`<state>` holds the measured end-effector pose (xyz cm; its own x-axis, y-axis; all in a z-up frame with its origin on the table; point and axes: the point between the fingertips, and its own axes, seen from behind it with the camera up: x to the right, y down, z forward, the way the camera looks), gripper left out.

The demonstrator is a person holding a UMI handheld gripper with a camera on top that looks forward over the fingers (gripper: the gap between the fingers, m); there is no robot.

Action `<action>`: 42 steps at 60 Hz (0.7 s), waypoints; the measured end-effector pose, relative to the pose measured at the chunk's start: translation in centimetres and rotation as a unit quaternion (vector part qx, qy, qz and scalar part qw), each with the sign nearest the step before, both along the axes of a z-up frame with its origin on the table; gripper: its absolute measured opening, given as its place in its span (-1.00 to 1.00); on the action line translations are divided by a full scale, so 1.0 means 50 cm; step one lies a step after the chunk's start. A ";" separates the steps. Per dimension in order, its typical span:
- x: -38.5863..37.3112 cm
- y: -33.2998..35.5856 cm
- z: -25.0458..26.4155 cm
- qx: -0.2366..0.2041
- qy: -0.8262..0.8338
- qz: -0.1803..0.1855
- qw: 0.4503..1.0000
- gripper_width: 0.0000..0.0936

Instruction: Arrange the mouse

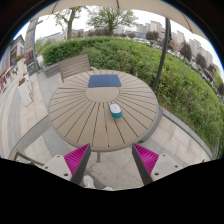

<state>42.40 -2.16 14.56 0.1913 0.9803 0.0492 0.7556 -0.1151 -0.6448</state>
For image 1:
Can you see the dark blue mouse pad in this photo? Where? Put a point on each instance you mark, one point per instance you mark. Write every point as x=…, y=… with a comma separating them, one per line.
x=108, y=80

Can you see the round slatted outdoor table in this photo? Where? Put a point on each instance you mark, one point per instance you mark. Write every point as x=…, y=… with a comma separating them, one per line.
x=80, y=115

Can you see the beige patio umbrella canopy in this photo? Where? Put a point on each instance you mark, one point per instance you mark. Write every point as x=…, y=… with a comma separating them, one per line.
x=159, y=7

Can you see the white planter box with flowers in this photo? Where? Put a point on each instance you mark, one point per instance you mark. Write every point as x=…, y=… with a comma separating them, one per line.
x=25, y=92

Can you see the white and teal computer mouse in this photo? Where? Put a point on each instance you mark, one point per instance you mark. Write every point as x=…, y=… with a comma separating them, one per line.
x=116, y=111

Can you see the white shoe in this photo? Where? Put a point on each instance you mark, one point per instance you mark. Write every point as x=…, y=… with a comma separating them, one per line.
x=88, y=182

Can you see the green trimmed hedge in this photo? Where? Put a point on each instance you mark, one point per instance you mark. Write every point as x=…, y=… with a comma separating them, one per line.
x=181, y=90

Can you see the grey slatted wooden chair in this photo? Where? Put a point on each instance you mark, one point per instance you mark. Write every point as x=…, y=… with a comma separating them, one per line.
x=74, y=65

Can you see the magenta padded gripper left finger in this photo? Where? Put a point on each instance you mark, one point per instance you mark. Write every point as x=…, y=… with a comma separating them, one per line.
x=70, y=167

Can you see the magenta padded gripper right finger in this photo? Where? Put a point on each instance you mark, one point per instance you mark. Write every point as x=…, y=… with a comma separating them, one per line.
x=152, y=166

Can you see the dark umbrella pole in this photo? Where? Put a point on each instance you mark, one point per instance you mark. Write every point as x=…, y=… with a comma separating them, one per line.
x=164, y=51

